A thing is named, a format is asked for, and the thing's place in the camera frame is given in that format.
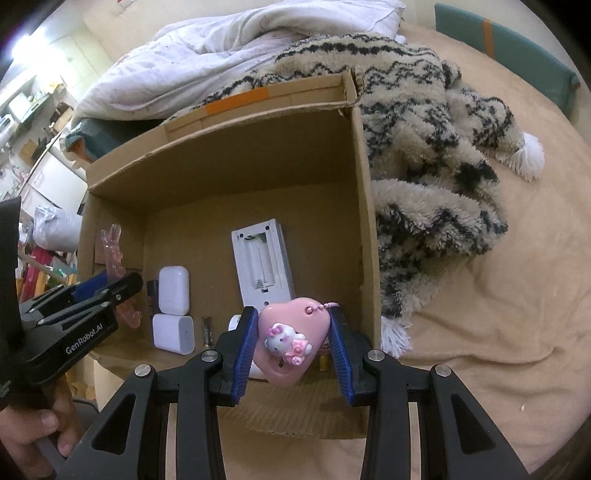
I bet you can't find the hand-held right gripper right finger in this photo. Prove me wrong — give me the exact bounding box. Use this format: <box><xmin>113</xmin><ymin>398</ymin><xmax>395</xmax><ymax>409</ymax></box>
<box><xmin>329</xmin><ymin>308</ymin><xmax>529</xmax><ymax>480</ymax></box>

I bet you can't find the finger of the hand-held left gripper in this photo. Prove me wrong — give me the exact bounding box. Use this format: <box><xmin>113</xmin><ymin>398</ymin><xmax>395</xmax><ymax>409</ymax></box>
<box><xmin>44</xmin><ymin>271</ymin><xmax>145</xmax><ymax>324</ymax></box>
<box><xmin>28</xmin><ymin>271</ymin><xmax>112</xmax><ymax>312</ymax></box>

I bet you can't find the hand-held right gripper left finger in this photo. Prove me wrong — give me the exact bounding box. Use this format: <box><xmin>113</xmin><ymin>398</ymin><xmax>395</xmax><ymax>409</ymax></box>
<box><xmin>58</xmin><ymin>305</ymin><xmax>259</xmax><ymax>480</ymax></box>

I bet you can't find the clear pink hair claw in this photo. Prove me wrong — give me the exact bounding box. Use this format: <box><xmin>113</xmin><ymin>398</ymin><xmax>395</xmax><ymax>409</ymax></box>
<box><xmin>100</xmin><ymin>224</ymin><xmax>141</xmax><ymax>328</ymax></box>

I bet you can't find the pink heart keychain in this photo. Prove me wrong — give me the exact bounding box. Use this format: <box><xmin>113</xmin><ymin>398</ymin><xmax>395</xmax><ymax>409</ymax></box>
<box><xmin>254</xmin><ymin>298</ymin><xmax>340</xmax><ymax>387</ymax></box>

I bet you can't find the white earbuds case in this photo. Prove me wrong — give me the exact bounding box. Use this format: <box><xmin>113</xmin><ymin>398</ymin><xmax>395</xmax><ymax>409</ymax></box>
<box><xmin>158</xmin><ymin>266</ymin><xmax>191</xmax><ymax>315</ymax></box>

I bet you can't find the white charger plug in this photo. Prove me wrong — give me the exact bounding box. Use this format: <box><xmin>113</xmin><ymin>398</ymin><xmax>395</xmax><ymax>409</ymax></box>
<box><xmin>152</xmin><ymin>314</ymin><xmax>195</xmax><ymax>355</ymax></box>

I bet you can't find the cardboard box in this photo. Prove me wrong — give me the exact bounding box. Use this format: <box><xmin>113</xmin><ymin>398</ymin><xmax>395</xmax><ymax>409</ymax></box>
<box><xmin>76</xmin><ymin>71</ymin><xmax>384</xmax><ymax>439</ymax></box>

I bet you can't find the person's left hand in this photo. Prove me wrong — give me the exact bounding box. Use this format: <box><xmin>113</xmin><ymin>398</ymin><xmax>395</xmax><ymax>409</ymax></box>
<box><xmin>0</xmin><ymin>392</ymin><xmax>86</xmax><ymax>480</ymax></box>

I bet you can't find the white plastic bag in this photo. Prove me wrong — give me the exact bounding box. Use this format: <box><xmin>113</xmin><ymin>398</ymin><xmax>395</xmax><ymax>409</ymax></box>
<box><xmin>34</xmin><ymin>205</ymin><xmax>84</xmax><ymax>252</ymax></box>

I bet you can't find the white plastic battery device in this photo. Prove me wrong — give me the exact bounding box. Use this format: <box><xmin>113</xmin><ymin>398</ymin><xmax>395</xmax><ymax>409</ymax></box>
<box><xmin>231</xmin><ymin>219</ymin><xmax>296</xmax><ymax>306</ymax></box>

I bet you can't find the white cabinet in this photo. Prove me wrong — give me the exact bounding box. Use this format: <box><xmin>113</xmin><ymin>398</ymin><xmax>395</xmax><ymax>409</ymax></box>
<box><xmin>21</xmin><ymin>150</ymin><xmax>88</xmax><ymax>215</ymax></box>

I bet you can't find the dark teal pillow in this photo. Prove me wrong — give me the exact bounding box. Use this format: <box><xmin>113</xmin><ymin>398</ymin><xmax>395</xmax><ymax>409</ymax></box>
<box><xmin>62</xmin><ymin>117</ymin><xmax>164</xmax><ymax>163</ymax></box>

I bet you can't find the beige bed sheet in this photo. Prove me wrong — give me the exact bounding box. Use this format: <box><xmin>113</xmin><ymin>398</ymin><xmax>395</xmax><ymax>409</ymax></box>
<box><xmin>92</xmin><ymin>21</ymin><xmax>591</xmax><ymax>480</ymax></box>

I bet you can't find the cluttered shelf unit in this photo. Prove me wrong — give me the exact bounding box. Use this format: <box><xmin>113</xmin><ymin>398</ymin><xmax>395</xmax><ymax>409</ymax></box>
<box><xmin>0</xmin><ymin>76</ymin><xmax>79</xmax><ymax>153</ymax></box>

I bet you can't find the patterned fleece blanket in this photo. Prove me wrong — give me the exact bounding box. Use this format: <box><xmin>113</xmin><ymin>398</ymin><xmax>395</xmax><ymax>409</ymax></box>
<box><xmin>185</xmin><ymin>32</ymin><xmax>546</xmax><ymax>361</ymax></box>

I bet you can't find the white quilt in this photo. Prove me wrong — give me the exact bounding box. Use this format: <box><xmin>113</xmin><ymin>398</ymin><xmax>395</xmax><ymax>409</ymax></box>
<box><xmin>69</xmin><ymin>0</ymin><xmax>407</xmax><ymax>123</ymax></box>

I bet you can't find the teal headboard cushion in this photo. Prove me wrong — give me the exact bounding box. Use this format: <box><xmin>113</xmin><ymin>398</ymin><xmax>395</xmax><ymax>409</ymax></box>
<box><xmin>434</xmin><ymin>4</ymin><xmax>580</xmax><ymax>114</ymax></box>

